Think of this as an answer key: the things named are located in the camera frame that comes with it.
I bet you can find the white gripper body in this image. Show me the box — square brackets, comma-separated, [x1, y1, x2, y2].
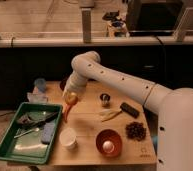
[63, 74, 87, 98]

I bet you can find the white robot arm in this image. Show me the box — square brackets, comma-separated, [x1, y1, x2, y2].
[64, 51, 193, 171]

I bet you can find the small metal cup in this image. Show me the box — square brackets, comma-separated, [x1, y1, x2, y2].
[100, 93, 110, 107]

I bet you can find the blue plastic cup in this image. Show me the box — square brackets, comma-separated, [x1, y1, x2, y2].
[34, 78, 46, 92]

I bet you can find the white paper cup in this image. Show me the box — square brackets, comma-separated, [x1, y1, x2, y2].
[59, 128, 77, 150]

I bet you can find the purple bowl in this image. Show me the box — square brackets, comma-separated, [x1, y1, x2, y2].
[59, 79, 67, 91]

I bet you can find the orange carrot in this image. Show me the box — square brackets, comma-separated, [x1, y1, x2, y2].
[63, 105, 72, 123]

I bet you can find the black remote control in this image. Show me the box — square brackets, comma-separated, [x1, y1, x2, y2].
[120, 102, 139, 118]

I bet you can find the blue sponge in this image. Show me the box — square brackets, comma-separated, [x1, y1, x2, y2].
[41, 122, 55, 144]

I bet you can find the orange bowl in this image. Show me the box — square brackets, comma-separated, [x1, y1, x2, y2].
[96, 129, 122, 157]

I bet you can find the white plastic spoon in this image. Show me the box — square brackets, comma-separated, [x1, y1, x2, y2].
[14, 128, 40, 139]

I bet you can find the cluttered small box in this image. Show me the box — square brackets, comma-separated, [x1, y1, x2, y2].
[107, 21, 129, 37]

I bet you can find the white egg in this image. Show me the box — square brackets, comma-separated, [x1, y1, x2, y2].
[103, 141, 114, 153]

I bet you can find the green plastic tray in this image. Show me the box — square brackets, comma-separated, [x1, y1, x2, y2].
[0, 102, 62, 164]

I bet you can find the dark grape bunch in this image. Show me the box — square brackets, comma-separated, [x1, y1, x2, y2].
[125, 122, 146, 141]

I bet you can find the dark monitor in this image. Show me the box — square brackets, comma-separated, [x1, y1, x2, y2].
[126, 0, 183, 31]

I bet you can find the black handled knife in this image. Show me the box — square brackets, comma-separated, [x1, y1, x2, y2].
[16, 112, 58, 129]

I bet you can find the grey metal post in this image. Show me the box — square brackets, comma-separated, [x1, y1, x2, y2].
[81, 8, 91, 43]

